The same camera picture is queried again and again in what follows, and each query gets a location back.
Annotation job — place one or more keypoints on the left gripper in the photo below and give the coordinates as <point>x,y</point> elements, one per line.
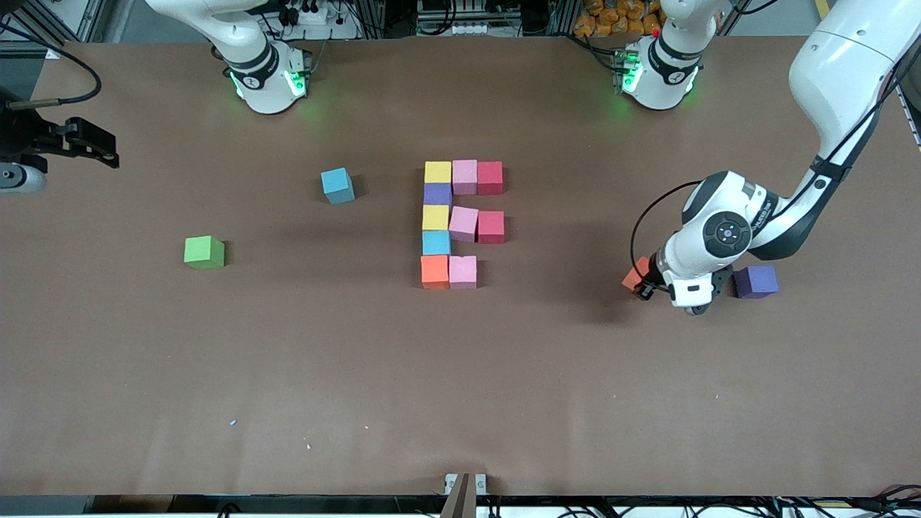
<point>653,275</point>

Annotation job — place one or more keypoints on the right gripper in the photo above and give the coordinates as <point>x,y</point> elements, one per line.
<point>25,134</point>

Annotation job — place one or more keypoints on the orange foam cube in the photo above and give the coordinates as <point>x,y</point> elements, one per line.
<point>434,271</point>
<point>633,275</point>

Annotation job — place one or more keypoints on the crimson foam cube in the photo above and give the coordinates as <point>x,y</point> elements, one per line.
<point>491,226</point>
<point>490,178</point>

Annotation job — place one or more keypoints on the pink foam cube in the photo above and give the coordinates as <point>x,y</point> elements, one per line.
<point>463,272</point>
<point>465,177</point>
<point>464,224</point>

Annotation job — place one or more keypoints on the light blue foam cube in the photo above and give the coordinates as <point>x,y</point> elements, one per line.
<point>435,242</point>
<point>337,185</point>

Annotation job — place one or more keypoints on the yellow foam cube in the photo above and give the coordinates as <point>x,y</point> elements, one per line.
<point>437,173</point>
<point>435,217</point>

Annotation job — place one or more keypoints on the purple foam cube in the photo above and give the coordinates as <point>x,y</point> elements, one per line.
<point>756,281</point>
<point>437,194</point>

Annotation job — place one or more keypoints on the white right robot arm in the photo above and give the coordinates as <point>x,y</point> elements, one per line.
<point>262,79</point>

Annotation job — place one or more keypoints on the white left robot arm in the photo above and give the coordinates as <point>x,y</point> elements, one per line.
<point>842,65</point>

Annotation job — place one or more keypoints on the green foam cube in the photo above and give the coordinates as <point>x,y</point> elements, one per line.
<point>203,252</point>

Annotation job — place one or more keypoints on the brown table cover sheet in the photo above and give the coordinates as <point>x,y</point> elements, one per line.
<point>460,396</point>

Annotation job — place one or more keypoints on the white power strip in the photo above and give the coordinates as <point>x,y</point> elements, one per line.
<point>471,29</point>
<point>309,14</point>

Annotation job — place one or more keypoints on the aluminium frame profile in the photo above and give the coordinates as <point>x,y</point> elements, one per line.
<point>54,50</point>

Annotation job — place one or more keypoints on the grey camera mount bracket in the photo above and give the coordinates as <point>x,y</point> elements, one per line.
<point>464,496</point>

